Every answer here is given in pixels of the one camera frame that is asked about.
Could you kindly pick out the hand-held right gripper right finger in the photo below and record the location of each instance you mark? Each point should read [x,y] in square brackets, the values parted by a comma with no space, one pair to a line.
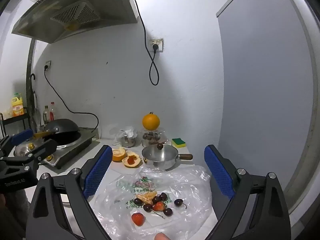
[220,172]

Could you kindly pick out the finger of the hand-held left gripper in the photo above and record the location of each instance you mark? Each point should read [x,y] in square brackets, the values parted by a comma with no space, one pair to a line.
[22,135]
[45,148]

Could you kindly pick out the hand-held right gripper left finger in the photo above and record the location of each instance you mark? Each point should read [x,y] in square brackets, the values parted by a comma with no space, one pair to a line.
[98,172]

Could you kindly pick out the clear plastic bag green print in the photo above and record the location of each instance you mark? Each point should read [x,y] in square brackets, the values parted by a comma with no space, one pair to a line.
[185,180]

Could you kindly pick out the peeled tangerine piece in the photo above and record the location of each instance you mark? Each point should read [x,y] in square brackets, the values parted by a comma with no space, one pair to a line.
[145,200]
[149,194]

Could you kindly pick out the person's right hand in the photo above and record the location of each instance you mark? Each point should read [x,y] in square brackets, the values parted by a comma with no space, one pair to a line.
[162,236]

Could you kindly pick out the steel pot lid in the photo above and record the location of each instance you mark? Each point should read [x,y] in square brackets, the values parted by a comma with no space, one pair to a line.
[21,151]

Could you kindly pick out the black metal rack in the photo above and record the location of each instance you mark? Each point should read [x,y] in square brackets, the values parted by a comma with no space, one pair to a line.
[15,119]

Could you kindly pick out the orange peel half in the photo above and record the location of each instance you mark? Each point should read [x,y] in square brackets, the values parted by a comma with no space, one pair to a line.
[118,154]
[136,161]

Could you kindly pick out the silver induction cooker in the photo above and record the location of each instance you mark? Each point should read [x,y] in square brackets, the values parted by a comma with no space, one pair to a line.
[72,146]

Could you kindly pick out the yellow detergent bottle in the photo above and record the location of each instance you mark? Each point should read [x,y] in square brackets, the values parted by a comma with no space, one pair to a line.
[17,106]

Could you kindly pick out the dark oil bottle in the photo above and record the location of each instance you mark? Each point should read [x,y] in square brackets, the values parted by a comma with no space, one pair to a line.
[45,114]

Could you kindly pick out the red fruit piece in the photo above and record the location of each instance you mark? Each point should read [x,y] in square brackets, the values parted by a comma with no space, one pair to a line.
[130,160]

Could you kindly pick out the red cap bottle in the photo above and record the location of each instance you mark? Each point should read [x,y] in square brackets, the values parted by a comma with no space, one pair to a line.
[52,111]

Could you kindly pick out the steel cup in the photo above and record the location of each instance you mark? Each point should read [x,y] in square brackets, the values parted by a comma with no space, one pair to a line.
[128,141]

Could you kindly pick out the green yellow sponge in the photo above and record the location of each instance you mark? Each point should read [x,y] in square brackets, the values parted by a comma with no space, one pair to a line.
[178,142]

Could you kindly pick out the glass container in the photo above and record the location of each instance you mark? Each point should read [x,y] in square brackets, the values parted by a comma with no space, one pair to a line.
[152,138]

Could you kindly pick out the whole orange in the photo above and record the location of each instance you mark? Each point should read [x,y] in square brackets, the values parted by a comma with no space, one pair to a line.
[151,121]

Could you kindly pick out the grey vertical pipe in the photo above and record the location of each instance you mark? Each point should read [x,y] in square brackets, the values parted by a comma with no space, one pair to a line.
[29,62]

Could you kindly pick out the grey refrigerator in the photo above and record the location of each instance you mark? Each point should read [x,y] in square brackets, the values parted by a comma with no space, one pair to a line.
[262,80]

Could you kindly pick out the white wall socket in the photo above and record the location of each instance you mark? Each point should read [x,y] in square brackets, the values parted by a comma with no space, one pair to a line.
[160,42]
[48,63]

